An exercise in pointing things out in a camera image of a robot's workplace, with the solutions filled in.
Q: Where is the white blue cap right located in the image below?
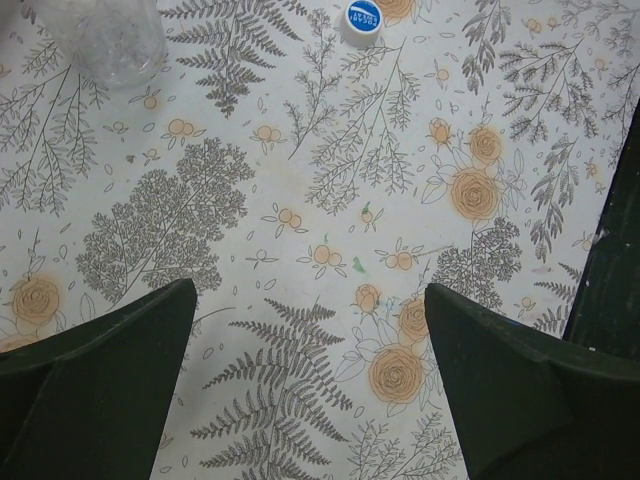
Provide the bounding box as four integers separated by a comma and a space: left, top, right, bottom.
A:
339, 0, 383, 48

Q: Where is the floral tablecloth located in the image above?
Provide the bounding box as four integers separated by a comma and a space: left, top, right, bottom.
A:
1, 1, 639, 479

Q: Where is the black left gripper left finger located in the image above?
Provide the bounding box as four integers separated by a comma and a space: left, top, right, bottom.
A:
1, 279, 196, 480

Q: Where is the clear plastic bottle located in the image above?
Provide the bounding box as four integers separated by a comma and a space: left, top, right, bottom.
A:
34, 0, 167, 89

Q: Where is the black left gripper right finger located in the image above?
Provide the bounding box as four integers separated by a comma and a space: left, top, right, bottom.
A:
424, 283, 639, 479

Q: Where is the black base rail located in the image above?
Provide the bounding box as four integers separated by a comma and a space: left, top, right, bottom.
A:
563, 112, 639, 361

